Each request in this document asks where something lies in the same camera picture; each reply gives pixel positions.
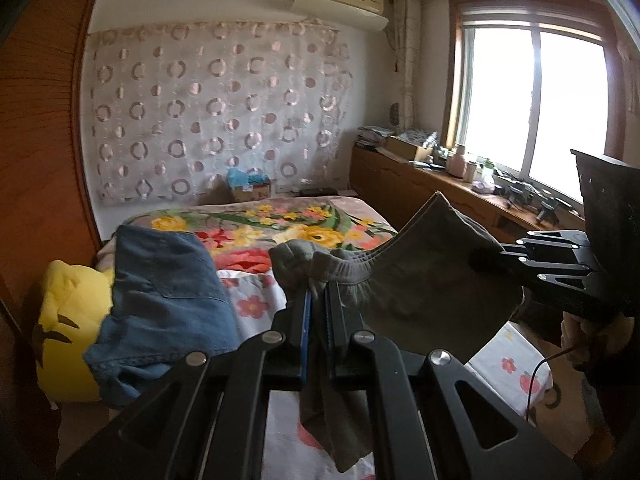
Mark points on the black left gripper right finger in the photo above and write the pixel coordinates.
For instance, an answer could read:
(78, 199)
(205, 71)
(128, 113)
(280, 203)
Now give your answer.
(430, 417)

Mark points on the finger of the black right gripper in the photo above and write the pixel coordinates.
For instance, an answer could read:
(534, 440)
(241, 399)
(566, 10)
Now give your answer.
(534, 274)
(574, 239)

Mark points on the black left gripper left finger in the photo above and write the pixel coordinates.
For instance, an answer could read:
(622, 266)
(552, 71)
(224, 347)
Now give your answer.
(206, 417)

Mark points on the grey-green pants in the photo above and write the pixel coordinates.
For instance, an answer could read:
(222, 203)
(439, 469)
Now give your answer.
(434, 285)

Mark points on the person's right hand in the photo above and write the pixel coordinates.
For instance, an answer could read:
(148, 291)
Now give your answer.
(583, 341)

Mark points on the folded blue jeans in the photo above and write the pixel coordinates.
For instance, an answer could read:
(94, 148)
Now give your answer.
(167, 301)

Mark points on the white strawberry flower bedsheet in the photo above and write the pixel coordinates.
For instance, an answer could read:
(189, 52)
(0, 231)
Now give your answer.
(430, 417)

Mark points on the pink bottle on cabinet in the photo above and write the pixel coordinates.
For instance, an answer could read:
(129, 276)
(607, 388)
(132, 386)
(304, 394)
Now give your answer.
(456, 162)

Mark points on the yellow plush toy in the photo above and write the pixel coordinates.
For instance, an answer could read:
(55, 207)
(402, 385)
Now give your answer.
(75, 301)

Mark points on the floral pink blanket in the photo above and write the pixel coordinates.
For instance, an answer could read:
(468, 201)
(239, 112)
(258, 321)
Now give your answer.
(238, 236)

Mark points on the cardboard box on cabinet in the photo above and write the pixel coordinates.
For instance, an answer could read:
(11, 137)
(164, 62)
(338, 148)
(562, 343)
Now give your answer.
(406, 150)

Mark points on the cardboard box with blue item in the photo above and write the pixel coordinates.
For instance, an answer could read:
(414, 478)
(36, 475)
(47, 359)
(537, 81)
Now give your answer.
(248, 186)

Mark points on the wooden wardrobe door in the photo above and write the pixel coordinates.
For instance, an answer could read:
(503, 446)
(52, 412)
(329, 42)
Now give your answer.
(45, 209)

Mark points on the left beige window curtain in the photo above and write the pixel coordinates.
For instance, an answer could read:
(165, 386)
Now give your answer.
(405, 26)

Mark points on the white air conditioner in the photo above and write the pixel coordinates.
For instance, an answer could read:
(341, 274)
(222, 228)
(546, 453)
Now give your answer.
(363, 14)

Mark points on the pink circle pattern curtain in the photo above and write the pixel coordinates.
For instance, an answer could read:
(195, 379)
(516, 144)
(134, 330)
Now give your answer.
(172, 109)

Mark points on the window with brown frame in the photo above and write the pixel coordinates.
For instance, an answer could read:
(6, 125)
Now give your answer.
(531, 83)

